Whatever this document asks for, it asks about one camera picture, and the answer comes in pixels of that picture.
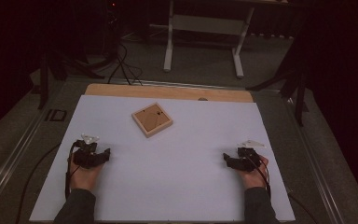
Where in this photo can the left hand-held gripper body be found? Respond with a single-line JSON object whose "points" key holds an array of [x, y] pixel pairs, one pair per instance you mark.
{"points": [[85, 157]]}

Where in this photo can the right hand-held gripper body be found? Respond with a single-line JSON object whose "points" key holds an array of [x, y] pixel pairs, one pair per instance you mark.
{"points": [[247, 160]]}

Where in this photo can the square wooden box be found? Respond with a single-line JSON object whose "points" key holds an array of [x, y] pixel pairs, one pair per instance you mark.
{"points": [[152, 119]]}

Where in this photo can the person's right hand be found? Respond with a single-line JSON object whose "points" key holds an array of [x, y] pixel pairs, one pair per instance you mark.
{"points": [[254, 179]]}

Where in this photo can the person's left hand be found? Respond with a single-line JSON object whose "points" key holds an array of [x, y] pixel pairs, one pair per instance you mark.
{"points": [[85, 179]]}

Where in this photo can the black floor plate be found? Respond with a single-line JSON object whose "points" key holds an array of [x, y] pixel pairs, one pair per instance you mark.
{"points": [[56, 115]]}

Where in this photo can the white table mat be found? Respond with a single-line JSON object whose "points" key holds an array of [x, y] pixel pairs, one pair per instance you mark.
{"points": [[180, 177]]}

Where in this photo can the black stand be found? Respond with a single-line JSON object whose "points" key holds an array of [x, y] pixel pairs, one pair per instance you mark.
{"points": [[298, 93], [44, 84]]}

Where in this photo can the dark device with red light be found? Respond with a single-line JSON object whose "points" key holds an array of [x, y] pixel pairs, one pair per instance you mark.
{"points": [[112, 28]]}

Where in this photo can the white metal stand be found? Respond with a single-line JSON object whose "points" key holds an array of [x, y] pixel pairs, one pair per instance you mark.
{"points": [[208, 25]]}

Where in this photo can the metal floor rail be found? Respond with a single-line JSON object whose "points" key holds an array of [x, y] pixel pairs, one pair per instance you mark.
{"points": [[317, 168], [9, 165]]}

